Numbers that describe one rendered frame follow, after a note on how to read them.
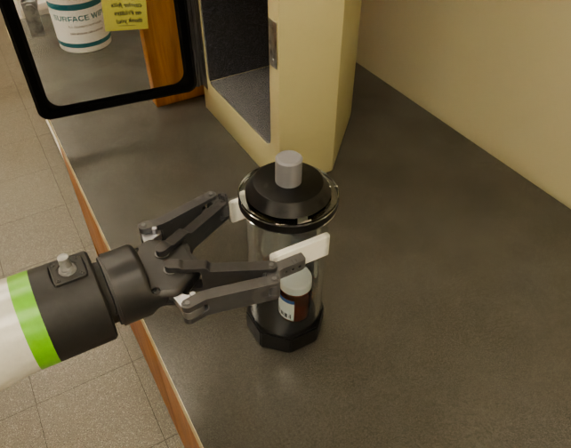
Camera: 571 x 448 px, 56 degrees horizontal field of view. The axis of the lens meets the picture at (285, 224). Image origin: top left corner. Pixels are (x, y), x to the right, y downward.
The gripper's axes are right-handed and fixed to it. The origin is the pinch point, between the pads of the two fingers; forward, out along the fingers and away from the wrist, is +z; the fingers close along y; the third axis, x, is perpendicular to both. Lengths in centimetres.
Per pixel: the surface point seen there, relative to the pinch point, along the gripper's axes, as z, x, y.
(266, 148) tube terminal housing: 13.6, 12.1, 29.9
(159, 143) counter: 0, 18, 49
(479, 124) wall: 57, 16, 21
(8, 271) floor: -44, 113, 135
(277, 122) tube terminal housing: 13.5, 4.6, 25.6
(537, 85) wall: 56, 3, 12
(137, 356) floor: -13, 112, 73
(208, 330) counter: -9.3, 18.7, 4.3
